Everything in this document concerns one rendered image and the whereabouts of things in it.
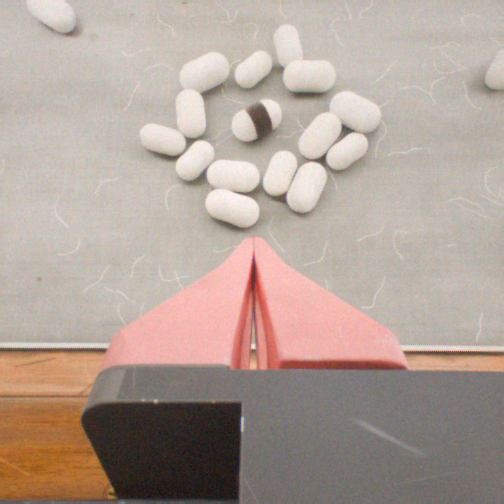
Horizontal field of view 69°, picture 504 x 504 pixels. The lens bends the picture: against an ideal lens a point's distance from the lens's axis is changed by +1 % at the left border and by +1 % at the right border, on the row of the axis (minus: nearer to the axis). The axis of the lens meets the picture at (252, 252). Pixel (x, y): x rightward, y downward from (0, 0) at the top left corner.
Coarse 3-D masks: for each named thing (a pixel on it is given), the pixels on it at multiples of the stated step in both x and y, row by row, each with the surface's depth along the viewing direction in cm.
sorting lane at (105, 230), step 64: (0, 0) 30; (64, 0) 30; (128, 0) 30; (192, 0) 30; (256, 0) 30; (320, 0) 30; (384, 0) 30; (448, 0) 30; (0, 64) 28; (64, 64) 28; (128, 64) 28; (384, 64) 28; (448, 64) 28; (0, 128) 27; (64, 128) 27; (128, 128) 27; (384, 128) 27; (448, 128) 27; (0, 192) 26; (64, 192) 26; (128, 192) 26; (192, 192) 26; (256, 192) 26; (384, 192) 26; (448, 192) 26; (0, 256) 25; (64, 256) 25; (128, 256) 25; (192, 256) 25; (320, 256) 25; (384, 256) 25; (448, 256) 25; (0, 320) 24; (64, 320) 24; (128, 320) 24; (384, 320) 23; (448, 320) 23
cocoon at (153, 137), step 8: (144, 128) 25; (152, 128) 25; (160, 128) 25; (168, 128) 25; (144, 136) 25; (152, 136) 25; (160, 136) 25; (168, 136) 25; (176, 136) 25; (144, 144) 25; (152, 144) 25; (160, 144) 25; (168, 144) 25; (176, 144) 25; (184, 144) 25; (160, 152) 26; (168, 152) 25; (176, 152) 25
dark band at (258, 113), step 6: (258, 102) 25; (246, 108) 25; (252, 108) 25; (258, 108) 25; (264, 108) 25; (252, 114) 25; (258, 114) 25; (264, 114) 25; (252, 120) 25; (258, 120) 25; (264, 120) 25; (270, 120) 25; (258, 126) 25; (264, 126) 25; (270, 126) 25; (258, 132) 25; (264, 132) 26
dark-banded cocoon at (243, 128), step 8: (264, 104) 25; (272, 104) 25; (240, 112) 25; (272, 112) 25; (280, 112) 25; (240, 120) 25; (248, 120) 25; (272, 120) 25; (280, 120) 26; (232, 128) 26; (240, 128) 25; (248, 128) 25; (240, 136) 25; (248, 136) 25; (256, 136) 26
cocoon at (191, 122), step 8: (184, 96) 25; (192, 96) 25; (200, 96) 26; (176, 104) 26; (184, 104) 25; (192, 104) 25; (200, 104) 26; (176, 112) 26; (184, 112) 25; (192, 112) 25; (200, 112) 25; (184, 120) 25; (192, 120) 25; (200, 120) 25; (184, 128) 25; (192, 128) 25; (200, 128) 25; (192, 136) 26
